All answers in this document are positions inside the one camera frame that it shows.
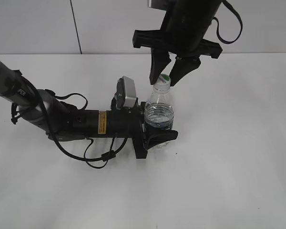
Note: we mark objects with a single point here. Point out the white green bottle cap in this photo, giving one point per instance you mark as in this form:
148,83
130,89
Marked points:
163,83

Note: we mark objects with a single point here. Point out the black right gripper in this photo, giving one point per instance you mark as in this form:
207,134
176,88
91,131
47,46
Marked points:
161,43

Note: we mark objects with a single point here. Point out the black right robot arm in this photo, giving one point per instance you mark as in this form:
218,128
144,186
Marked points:
181,33

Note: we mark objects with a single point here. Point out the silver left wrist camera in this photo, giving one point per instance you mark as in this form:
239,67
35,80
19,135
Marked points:
125,95

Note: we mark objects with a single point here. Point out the clear Cestbon water bottle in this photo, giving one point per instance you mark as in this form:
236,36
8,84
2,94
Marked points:
159,111

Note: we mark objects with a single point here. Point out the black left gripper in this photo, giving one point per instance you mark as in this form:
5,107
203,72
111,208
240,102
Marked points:
128,123

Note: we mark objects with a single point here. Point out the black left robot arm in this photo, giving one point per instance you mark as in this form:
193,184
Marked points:
63,122

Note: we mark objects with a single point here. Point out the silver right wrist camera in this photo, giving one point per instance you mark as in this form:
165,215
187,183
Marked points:
158,4

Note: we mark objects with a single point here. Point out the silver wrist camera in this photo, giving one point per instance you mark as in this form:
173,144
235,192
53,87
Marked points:
125,95
158,4

